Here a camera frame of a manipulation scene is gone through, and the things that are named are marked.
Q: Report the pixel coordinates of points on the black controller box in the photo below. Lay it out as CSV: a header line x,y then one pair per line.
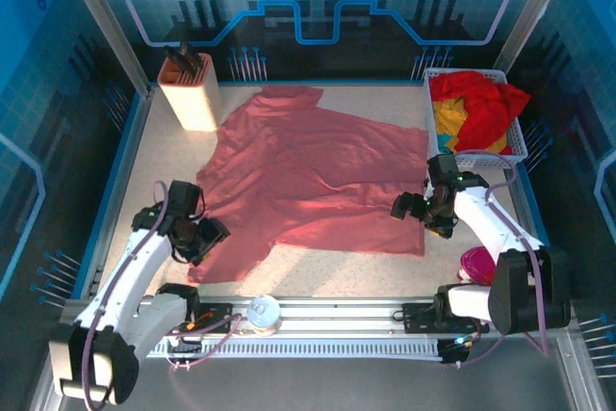
x,y
452,353

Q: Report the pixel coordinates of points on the red t-shirt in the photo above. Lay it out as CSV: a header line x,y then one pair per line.
x,y
481,98

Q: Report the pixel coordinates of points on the tin can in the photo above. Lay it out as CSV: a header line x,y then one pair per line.
x,y
264,312

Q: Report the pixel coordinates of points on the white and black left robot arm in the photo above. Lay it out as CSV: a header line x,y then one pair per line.
x,y
144,262

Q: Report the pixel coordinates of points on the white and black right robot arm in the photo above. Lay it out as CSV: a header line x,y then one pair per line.
x,y
486,218

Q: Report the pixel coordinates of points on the white plastic basket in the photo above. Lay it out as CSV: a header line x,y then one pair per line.
x,y
519,141

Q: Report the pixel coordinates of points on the pink t-shirt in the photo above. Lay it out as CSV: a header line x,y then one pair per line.
x,y
313,165

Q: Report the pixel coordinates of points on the teal t-shirt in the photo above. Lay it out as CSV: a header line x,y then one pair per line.
x,y
445,141

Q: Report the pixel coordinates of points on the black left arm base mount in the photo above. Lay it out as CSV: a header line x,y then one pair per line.
x,y
216,315

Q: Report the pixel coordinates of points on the yellow t-shirt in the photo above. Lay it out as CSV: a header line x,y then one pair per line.
x,y
452,117

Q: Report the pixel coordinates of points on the pink plastic container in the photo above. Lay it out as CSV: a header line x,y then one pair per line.
x,y
474,262

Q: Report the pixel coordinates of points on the beige knife block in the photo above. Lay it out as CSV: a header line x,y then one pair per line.
x,y
192,103

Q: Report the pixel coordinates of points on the aluminium mounting rail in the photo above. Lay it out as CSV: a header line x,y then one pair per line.
x,y
337,310

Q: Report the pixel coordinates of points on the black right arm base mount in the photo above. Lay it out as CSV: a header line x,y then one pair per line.
x,y
418,317

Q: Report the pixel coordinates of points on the aluminium frame post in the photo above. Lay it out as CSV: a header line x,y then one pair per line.
x,y
106,21
534,11

